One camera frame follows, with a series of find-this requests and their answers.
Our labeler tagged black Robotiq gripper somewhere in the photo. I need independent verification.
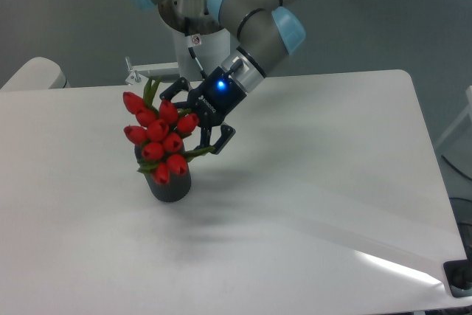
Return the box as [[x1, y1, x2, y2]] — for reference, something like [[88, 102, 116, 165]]
[[159, 67, 246, 155]]

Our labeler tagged red tulip bouquet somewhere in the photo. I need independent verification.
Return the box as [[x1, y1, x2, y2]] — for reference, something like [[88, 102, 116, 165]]
[[122, 77, 215, 186]]

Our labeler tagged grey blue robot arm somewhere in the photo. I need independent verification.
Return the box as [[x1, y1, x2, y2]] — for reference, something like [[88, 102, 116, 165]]
[[132, 0, 305, 154]]

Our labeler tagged dark grey ribbed vase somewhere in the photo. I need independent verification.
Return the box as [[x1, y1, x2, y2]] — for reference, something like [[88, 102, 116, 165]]
[[134, 146, 192, 203]]

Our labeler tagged white chair back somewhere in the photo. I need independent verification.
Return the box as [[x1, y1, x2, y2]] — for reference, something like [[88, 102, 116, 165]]
[[1, 57, 71, 92]]

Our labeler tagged black device at table edge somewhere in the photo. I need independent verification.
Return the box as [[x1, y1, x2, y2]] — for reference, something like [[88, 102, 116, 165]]
[[443, 260, 471, 298]]

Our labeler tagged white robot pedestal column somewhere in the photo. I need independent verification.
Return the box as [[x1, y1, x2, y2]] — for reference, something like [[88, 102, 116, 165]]
[[173, 29, 231, 81]]

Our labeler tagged white metal base frame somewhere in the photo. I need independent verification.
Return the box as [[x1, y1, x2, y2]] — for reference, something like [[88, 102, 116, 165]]
[[125, 57, 179, 86]]

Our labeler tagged black floor cable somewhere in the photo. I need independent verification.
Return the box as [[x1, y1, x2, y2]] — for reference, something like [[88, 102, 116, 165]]
[[441, 153, 472, 179]]

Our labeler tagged white furniture frame right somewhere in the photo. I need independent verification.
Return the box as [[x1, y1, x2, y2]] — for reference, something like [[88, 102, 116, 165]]
[[433, 86, 471, 151]]

